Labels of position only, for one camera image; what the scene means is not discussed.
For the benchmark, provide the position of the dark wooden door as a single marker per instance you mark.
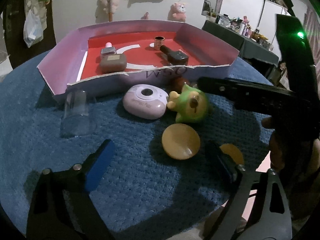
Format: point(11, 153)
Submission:
point(13, 15)

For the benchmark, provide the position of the white plastic bag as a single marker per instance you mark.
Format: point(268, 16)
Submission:
point(32, 31)

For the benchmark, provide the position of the brown square compact case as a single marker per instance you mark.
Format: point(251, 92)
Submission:
point(113, 63)

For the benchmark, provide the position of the pink cardboard box tray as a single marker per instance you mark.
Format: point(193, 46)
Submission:
point(73, 64)

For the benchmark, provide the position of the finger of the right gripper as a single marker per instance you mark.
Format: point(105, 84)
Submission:
point(248, 95)

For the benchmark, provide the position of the green bear figurine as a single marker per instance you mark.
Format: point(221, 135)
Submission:
point(191, 105)

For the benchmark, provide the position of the dark cloth side table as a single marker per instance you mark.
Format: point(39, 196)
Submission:
point(247, 48)

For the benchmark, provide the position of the orange makeup sponge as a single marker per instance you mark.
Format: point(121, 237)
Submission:
point(180, 141)
point(233, 152)

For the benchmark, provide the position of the black nail polish bottle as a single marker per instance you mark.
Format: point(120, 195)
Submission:
point(175, 57)

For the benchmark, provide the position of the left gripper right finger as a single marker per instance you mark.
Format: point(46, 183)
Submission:
point(257, 207)

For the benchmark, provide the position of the light pink plush behind stick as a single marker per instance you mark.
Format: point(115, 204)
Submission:
point(105, 5)

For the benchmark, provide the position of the lilac My Melody device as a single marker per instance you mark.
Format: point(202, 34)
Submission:
point(146, 101)

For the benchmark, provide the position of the pink hanger on wall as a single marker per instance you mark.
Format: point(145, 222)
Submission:
point(145, 16)

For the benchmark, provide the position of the clear plastic cup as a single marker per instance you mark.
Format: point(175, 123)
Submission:
point(78, 119)

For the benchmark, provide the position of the blue textured table mat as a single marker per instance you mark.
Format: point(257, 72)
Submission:
point(143, 190)

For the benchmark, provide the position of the pink cap nail polish bottle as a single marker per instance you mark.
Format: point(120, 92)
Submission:
point(107, 50)

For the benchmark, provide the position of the pink plush toy on wall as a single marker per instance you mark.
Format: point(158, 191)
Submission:
point(178, 12)

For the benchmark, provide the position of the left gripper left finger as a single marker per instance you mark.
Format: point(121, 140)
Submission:
point(61, 207)

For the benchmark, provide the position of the person hand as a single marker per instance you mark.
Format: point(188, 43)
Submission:
point(276, 154)

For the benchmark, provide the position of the gold studded ring cylinder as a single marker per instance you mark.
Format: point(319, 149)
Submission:
point(158, 42)

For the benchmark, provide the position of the orange handled mop stick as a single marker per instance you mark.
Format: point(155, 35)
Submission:
point(110, 14)

